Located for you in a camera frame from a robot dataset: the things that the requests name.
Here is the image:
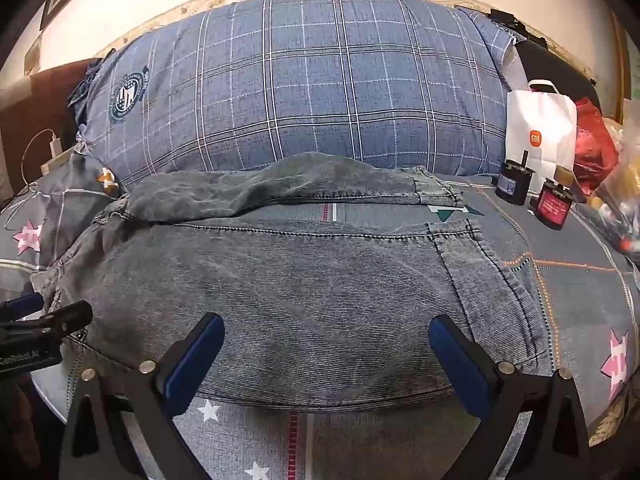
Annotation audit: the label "black cushion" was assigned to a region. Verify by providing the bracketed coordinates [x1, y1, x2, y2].
[515, 37, 601, 106]

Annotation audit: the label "clear plastic bag of items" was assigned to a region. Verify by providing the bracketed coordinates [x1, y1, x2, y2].
[595, 115, 640, 256]

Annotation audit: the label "black jar red label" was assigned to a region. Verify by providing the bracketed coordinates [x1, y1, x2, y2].
[535, 165, 575, 231]

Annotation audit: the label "brown wooden headboard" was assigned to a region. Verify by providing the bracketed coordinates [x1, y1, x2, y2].
[0, 57, 106, 201]

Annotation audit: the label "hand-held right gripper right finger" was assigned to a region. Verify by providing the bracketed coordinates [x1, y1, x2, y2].
[429, 314, 593, 480]

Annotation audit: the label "beige box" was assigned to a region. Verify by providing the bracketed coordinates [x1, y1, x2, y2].
[40, 152, 77, 177]

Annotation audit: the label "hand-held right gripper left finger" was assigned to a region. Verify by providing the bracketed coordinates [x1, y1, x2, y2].
[59, 312, 226, 480]

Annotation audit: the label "blue striped shirt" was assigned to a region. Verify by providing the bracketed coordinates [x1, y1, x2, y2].
[67, 0, 526, 193]

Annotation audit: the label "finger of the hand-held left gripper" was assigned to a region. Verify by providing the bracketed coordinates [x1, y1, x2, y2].
[0, 301, 94, 348]
[0, 294, 45, 322]

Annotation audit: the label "red plastic bag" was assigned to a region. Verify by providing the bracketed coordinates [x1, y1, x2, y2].
[572, 97, 621, 186]

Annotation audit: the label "black jar purple label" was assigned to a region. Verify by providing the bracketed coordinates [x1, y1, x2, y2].
[495, 150, 537, 206]

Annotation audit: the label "grey denim pants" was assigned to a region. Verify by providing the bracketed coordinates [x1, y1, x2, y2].
[30, 151, 551, 413]

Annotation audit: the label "white charger cable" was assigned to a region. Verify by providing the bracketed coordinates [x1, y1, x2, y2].
[4, 129, 56, 231]

